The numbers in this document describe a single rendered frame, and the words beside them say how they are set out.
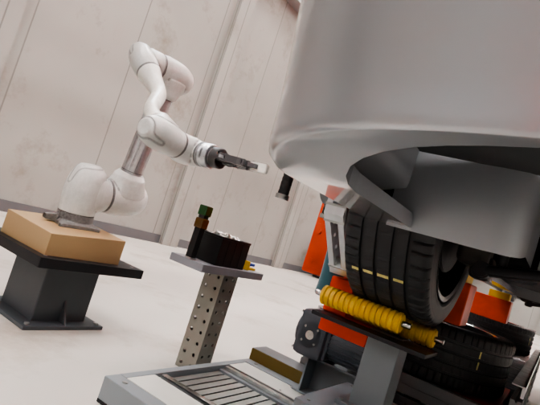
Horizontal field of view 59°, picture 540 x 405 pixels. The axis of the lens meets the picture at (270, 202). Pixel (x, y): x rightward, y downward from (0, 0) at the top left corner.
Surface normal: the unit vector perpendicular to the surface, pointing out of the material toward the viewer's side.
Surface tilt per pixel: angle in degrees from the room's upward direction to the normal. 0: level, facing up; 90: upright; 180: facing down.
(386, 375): 90
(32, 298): 90
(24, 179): 90
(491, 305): 90
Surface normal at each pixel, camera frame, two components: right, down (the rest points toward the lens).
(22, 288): -0.53, -0.22
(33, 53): 0.79, 0.22
